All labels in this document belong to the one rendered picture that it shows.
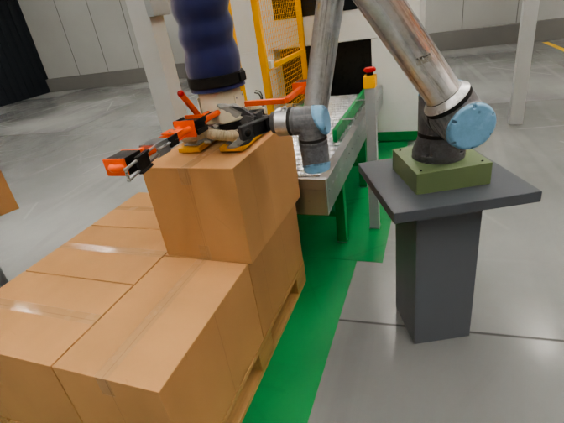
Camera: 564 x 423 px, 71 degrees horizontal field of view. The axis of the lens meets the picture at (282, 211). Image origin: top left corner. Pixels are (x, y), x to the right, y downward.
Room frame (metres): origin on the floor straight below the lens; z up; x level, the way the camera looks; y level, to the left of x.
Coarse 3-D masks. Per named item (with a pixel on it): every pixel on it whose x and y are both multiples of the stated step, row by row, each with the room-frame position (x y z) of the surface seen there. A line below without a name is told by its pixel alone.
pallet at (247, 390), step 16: (304, 272) 1.83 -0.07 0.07; (288, 304) 1.64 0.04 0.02; (288, 320) 1.55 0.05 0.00; (272, 336) 1.43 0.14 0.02; (272, 352) 1.34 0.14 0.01; (256, 368) 1.24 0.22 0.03; (256, 384) 1.17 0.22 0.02; (240, 400) 1.10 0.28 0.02; (0, 416) 1.10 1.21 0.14; (240, 416) 1.03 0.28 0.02
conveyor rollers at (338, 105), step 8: (336, 96) 4.05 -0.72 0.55; (344, 96) 4.01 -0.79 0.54; (352, 96) 3.97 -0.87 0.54; (336, 104) 3.69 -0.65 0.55; (344, 104) 3.65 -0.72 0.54; (336, 112) 3.41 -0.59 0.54; (344, 112) 3.38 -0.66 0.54; (336, 120) 3.14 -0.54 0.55; (352, 120) 3.08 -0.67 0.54; (296, 136) 2.89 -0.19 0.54; (328, 136) 2.79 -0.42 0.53; (344, 136) 2.75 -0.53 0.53; (296, 144) 2.70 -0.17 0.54; (328, 144) 2.61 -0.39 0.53; (336, 144) 2.59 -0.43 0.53; (296, 152) 2.52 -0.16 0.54; (296, 160) 2.35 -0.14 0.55; (304, 176) 2.12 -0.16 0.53; (312, 176) 2.10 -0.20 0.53
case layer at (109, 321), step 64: (64, 256) 1.58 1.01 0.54; (128, 256) 1.50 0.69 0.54; (0, 320) 1.18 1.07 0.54; (64, 320) 1.12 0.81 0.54; (128, 320) 1.07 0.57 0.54; (192, 320) 1.02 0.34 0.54; (256, 320) 1.27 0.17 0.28; (0, 384) 1.04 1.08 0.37; (64, 384) 0.90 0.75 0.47; (128, 384) 0.79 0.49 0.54; (192, 384) 0.86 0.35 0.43
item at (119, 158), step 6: (126, 150) 1.13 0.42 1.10; (132, 150) 1.12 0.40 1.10; (138, 150) 1.12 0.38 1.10; (114, 156) 1.09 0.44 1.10; (120, 156) 1.08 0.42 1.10; (126, 156) 1.07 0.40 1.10; (132, 156) 1.09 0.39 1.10; (108, 162) 1.07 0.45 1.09; (114, 162) 1.06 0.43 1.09; (120, 162) 1.06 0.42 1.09; (126, 162) 1.06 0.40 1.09; (132, 168) 1.07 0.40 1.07; (108, 174) 1.08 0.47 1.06; (114, 174) 1.07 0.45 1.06; (120, 174) 1.06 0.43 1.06
